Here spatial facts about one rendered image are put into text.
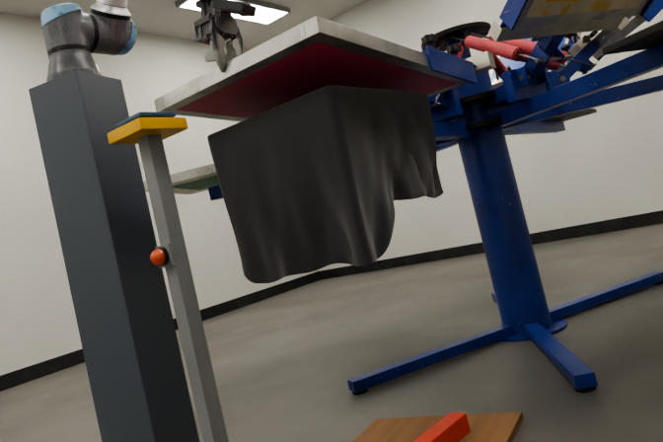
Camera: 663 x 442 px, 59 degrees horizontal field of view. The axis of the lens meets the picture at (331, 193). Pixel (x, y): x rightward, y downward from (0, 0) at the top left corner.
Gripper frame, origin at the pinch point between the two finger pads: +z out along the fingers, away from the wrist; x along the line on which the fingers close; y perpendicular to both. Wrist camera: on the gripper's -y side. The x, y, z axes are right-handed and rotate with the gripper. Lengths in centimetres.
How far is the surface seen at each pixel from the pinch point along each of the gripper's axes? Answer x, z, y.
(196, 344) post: 15, 64, 10
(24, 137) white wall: -132, -95, 380
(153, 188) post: 18.9, 27.8, 11.6
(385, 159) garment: -27.4, 27.7, -21.7
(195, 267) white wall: -287, 31, 380
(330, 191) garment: -10.9, 34.6, -15.0
